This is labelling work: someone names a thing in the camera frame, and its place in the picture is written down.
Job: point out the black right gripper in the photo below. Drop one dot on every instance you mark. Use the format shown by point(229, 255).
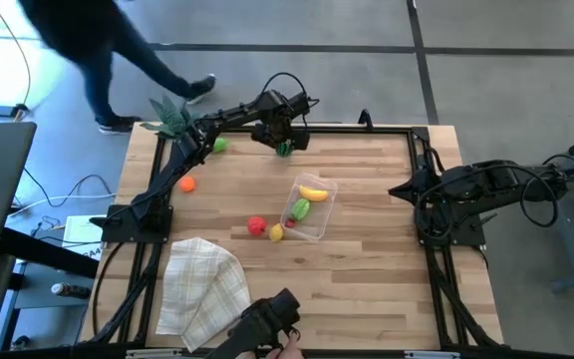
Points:
point(431, 187)

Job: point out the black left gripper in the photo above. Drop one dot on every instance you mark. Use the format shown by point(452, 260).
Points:
point(282, 133)

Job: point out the striped toy watermelon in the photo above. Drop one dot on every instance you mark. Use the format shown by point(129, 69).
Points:
point(284, 149)

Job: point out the yellow toy banana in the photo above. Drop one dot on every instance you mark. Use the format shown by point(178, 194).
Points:
point(313, 194)

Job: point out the smooth light green toy fruit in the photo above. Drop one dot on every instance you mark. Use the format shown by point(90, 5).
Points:
point(220, 145)

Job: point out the ridged green toy starfruit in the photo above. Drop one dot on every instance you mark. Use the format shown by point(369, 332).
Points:
point(300, 209)

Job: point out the red toy strawberry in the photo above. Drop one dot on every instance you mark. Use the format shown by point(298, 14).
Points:
point(290, 223)

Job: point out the red toy tomato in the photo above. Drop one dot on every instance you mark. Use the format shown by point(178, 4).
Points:
point(256, 225)

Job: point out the yellow toy lemon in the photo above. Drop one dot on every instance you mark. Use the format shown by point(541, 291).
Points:
point(276, 233)

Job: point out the orange toy fruit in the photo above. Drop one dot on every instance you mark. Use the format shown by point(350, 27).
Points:
point(187, 184)

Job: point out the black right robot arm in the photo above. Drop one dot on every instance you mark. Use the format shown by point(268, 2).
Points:
point(496, 184)

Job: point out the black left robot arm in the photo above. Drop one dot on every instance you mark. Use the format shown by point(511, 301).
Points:
point(167, 174)

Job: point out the clear plastic container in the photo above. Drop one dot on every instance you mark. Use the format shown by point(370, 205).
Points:
point(319, 219)

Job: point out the snake plant in white pot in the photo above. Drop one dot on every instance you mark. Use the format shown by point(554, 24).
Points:
point(170, 117)

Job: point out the white plaid cloth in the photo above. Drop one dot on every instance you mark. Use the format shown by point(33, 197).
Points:
point(202, 289)

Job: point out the black handheld device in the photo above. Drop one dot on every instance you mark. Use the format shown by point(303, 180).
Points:
point(262, 319)

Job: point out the person's hand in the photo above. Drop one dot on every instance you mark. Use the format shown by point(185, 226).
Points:
point(287, 351)

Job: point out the white paper sheet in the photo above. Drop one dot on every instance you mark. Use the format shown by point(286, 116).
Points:
point(83, 234)

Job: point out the person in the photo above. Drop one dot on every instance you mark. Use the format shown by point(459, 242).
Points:
point(92, 30)

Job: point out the dark bottle with white cap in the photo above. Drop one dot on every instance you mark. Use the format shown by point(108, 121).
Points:
point(70, 290)

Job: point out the black cart bar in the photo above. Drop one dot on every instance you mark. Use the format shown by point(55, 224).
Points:
point(48, 254)

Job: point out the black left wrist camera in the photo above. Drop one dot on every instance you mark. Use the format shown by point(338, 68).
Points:
point(299, 105)

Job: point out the black aluminium table frame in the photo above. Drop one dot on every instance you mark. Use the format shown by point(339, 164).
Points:
point(367, 129)

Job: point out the silver bracket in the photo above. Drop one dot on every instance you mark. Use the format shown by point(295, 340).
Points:
point(431, 355)
point(152, 354)

